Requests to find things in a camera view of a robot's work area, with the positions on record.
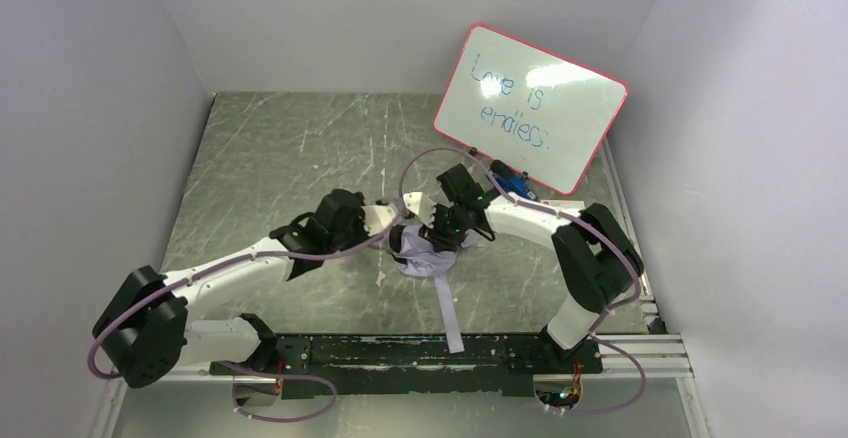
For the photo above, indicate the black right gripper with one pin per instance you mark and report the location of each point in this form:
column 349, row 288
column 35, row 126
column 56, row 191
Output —
column 444, row 224

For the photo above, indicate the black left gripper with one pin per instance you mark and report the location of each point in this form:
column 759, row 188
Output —
column 361, row 221

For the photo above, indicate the lilac folding umbrella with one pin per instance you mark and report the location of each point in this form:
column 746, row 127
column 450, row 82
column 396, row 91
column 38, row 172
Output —
column 416, row 257

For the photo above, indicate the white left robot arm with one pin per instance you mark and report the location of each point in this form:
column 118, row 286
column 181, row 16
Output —
column 158, row 321

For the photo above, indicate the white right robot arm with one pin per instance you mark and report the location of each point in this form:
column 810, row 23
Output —
column 599, row 263

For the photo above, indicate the blue black stapler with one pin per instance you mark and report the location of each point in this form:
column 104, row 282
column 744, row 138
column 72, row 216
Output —
column 510, row 181

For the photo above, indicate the white staples box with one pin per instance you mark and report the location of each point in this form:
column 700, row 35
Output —
column 568, row 206

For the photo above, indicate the red framed whiteboard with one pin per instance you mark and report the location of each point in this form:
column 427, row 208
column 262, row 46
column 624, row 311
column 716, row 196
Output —
column 536, row 111

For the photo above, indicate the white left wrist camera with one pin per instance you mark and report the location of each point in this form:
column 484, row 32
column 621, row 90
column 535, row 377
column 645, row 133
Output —
column 380, row 217

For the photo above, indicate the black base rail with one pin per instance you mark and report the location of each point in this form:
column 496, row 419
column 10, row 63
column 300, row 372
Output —
column 350, row 364

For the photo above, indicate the aluminium frame rail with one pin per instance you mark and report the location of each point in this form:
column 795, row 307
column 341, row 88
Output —
column 638, row 356

